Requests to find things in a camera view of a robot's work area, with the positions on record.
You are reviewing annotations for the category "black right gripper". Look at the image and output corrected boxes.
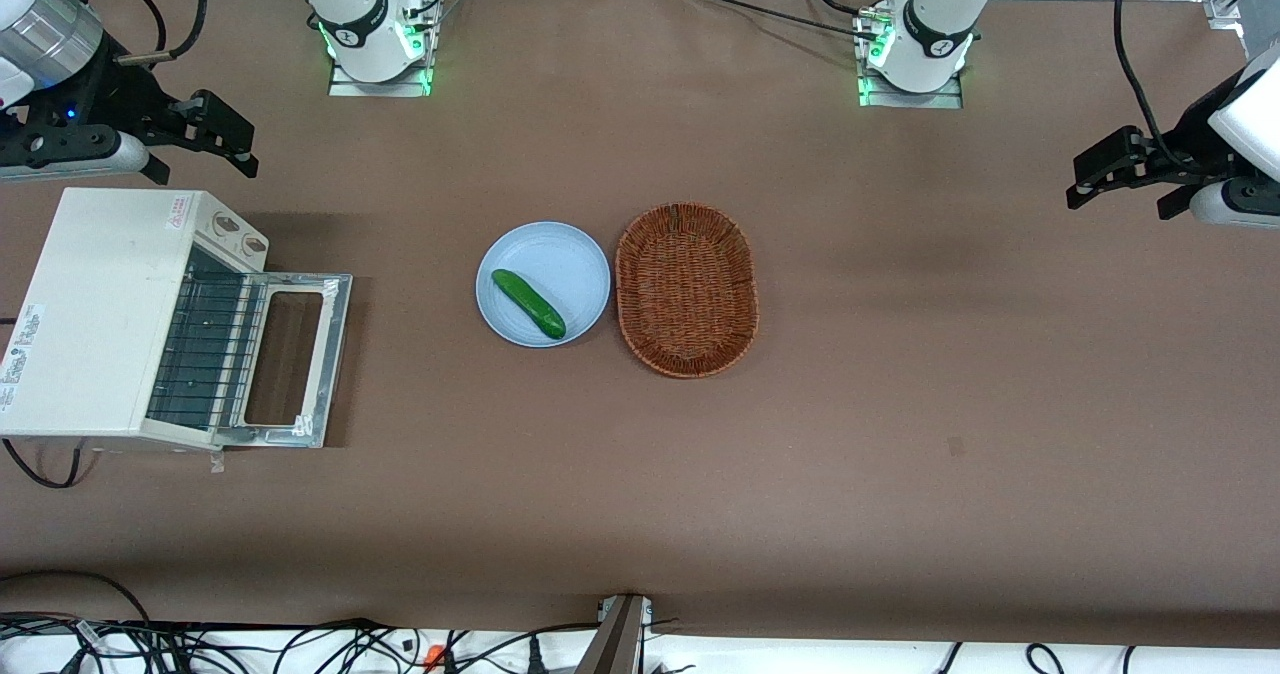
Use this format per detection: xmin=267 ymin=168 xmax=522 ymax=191
xmin=0 ymin=49 xmax=260 ymax=178

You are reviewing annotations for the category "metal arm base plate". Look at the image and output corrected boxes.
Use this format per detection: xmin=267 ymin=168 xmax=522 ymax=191
xmin=857 ymin=12 xmax=964 ymax=109
xmin=327 ymin=12 xmax=435 ymax=98

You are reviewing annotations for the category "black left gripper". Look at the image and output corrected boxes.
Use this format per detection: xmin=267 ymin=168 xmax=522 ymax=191
xmin=1065 ymin=76 xmax=1253 ymax=211

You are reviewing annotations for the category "light blue plate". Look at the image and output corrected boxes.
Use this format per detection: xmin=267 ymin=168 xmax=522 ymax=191
xmin=475 ymin=221 xmax=612 ymax=349

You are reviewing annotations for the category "green cucumber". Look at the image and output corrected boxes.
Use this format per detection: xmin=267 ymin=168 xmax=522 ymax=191
xmin=490 ymin=269 xmax=568 ymax=341

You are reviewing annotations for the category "cream toaster oven body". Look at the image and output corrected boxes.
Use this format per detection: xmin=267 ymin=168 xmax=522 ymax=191
xmin=0 ymin=187 xmax=270 ymax=453

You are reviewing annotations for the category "brown wicker basket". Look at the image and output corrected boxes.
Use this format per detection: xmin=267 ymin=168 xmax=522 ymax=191
xmin=614 ymin=202 xmax=760 ymax=380

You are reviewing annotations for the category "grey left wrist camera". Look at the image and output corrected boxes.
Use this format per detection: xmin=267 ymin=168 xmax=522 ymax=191
xmin=1189 ymin=176 xmax=1280 ymax=231

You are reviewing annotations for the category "long black table cable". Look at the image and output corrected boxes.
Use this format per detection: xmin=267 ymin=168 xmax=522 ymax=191
xmin=678 ymin=0 xmax=883 ymax=43

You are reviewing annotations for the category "black looped floor cable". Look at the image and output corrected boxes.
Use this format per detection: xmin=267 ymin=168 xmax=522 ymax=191
xmin=0 ymin=569 xmax=153 ymax=627

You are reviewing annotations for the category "black oven power cable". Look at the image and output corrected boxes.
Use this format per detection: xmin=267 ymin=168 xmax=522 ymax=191
xmin=0 ymin=438 xmax=84 ymax=491

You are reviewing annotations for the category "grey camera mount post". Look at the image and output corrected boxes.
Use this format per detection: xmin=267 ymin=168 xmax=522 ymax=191
xmin=574 ymin=594 xmax=654 ymax=674

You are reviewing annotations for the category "wire oven rack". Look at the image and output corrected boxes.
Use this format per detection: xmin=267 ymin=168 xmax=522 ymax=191
xmin=148 ymin=252 xmax=267 ymax=427

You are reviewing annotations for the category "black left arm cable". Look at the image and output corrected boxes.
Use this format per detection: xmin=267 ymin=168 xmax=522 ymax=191
xmin=1112 ymin=0 xmax=1193 ymax=173

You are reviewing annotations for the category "white printed oven label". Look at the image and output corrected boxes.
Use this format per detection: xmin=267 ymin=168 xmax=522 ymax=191
xmin=0 ymin=303 xmax=48 ymax=411

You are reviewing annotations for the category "oven door with glass window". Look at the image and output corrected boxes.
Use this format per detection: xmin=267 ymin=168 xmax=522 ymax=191
xmin=214 ymin=271 xmax=354 ymax=450

